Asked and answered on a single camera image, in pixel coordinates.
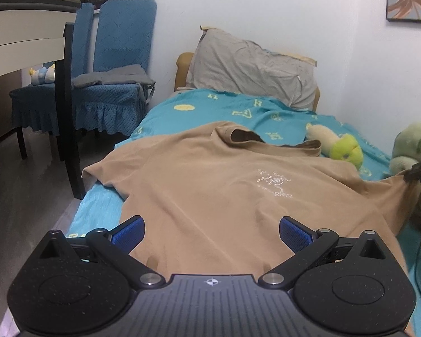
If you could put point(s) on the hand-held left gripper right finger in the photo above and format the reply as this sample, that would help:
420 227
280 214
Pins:
294 234

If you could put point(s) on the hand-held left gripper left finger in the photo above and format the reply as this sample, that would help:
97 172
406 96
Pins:
128 234

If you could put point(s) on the tan t-shirt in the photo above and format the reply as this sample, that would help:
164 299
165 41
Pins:
210 189

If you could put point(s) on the large green plush toy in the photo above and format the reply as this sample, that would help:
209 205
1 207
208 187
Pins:
414 144

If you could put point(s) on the yellow green plush toy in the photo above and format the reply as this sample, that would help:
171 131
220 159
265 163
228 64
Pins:
343 147

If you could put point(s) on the teal printed bed sheet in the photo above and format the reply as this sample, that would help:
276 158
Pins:
210 110

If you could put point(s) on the grey folded cloth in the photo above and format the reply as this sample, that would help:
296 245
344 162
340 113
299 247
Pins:
108 75

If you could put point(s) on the blue covered chair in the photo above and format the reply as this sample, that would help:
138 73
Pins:
124 31
31 105

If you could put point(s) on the beige headboard cushion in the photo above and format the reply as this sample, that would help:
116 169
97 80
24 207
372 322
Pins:
182 70

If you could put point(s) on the grey pillow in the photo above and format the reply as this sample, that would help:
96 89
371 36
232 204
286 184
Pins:
245 66

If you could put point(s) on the small blue yellow plush toy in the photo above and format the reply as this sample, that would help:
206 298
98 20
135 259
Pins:
42 75

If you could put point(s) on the white table with black legs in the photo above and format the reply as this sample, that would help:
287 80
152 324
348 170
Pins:
24 28

